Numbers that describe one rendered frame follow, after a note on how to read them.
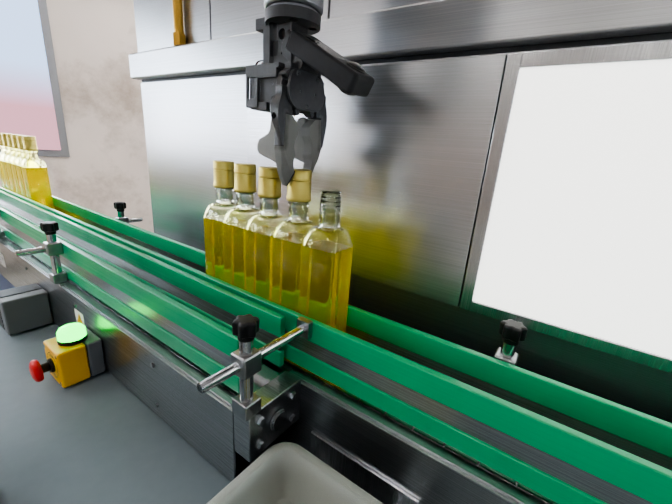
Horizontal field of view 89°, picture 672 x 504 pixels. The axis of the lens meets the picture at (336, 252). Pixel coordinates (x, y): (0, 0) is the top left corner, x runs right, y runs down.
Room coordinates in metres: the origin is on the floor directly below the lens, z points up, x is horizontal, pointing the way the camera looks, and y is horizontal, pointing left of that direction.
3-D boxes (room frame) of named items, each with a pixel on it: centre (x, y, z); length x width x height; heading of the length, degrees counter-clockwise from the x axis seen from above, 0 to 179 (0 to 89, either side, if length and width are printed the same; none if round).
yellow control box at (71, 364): (0.54, 0.47, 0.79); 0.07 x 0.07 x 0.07; 56
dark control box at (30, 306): (0.70, 0.71, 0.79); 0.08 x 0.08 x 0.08; 56
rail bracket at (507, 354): (0.39, -0.23, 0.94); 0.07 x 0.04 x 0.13; 146
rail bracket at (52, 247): (0.65, 0.60, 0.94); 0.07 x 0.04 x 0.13; 146
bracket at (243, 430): (0.37, 0.07, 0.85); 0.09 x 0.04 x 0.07; 146
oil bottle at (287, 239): (0.49, 0.06, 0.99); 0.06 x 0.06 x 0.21; 55
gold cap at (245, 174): (0.56, 0.15, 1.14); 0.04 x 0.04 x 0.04
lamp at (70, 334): (0.55, 0.47, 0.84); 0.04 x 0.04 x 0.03
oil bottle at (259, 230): (0.52, 0.11, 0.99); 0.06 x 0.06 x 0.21; 57
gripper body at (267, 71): (0.51, 0.08, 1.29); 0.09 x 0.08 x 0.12; 56
